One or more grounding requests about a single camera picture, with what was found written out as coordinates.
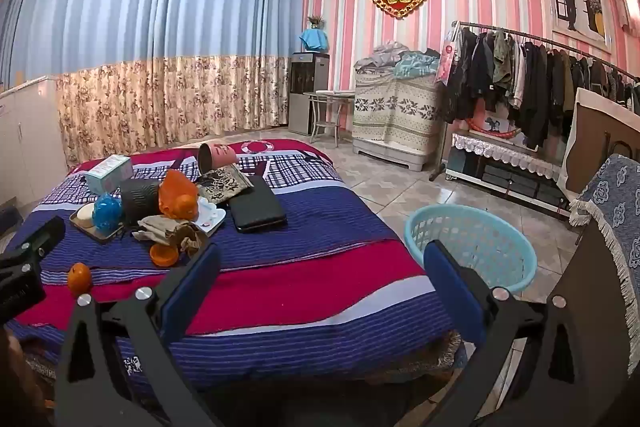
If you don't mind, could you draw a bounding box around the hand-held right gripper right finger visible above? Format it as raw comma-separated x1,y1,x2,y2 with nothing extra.
422,239,588,427

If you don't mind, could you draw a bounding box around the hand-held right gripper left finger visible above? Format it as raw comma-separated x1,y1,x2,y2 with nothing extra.
54,243,223,427

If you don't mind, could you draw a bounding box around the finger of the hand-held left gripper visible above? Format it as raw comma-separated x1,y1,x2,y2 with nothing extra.
0,216,67,269

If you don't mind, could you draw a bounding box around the light blue plastic basket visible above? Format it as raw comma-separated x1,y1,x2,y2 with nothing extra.
404,205,538,295

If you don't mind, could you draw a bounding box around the blue plastic bag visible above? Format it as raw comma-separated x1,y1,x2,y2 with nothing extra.
92,192,124,236

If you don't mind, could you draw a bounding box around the patterned beige black cloth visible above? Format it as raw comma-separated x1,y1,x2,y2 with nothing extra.
195,164,256,208

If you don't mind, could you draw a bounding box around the orange plastic lid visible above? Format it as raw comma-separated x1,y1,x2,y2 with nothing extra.
150,243,181,269

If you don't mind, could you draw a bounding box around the cream round lid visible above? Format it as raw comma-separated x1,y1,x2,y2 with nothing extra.
75,203,97,228

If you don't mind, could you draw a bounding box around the teal and white box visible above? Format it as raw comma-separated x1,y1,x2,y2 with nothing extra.
84,154,135,195

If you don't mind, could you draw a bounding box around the orange cloth piece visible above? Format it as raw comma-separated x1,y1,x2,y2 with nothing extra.
159,169,200,222

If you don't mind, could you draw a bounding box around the white low cabinet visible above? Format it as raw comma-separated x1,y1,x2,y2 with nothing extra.
0,76,68,208

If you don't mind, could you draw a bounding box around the black ribbed cup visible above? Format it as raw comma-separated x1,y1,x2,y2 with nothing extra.
120,178,161,228

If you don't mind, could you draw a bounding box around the black flat case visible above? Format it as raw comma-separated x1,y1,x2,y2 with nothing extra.
229,175,288,234

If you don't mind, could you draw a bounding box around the striped red blue blanket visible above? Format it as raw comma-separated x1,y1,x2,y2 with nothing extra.
10,138,463,388

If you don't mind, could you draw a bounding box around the low shelf with lace cloth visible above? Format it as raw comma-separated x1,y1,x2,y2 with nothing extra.
446,129,573,220

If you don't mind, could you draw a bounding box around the red plastic basin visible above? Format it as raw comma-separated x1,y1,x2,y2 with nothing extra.
467,114,518,140

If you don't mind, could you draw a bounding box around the cabinet under patterned cloth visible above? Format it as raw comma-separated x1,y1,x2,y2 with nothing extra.
351,69,448,172

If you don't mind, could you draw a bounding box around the blue patterned fringed cloth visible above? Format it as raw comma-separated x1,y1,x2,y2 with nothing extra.
570,153,640,348

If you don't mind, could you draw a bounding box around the small metal side table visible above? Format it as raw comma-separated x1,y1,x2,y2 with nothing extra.
302,90,357,144

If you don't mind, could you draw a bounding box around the cream wooden headboard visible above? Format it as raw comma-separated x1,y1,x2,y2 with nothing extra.
557,87,640,208

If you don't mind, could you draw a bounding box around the teal folded cloth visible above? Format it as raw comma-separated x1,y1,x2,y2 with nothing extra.
392,51,442,80

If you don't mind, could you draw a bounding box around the row of hanging clothes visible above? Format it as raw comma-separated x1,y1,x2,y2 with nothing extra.
442,27,640,150

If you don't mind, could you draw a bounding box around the pink hanging bag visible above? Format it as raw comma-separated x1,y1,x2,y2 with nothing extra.
435,24,461,85

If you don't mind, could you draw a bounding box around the grey water dispenser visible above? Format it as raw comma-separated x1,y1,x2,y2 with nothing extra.
288,52,331,136

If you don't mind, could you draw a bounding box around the grey clothes pile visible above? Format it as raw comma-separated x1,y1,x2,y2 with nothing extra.
354,41,403,74

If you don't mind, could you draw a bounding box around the blue and floral curtain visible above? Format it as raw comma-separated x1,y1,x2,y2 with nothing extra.
0,0,307,168

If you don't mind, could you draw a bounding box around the metal clothes rack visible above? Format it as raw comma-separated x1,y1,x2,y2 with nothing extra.
430,21,640,182

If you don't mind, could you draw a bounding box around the blue cloth cover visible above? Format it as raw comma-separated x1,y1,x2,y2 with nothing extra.
299,29,331,54

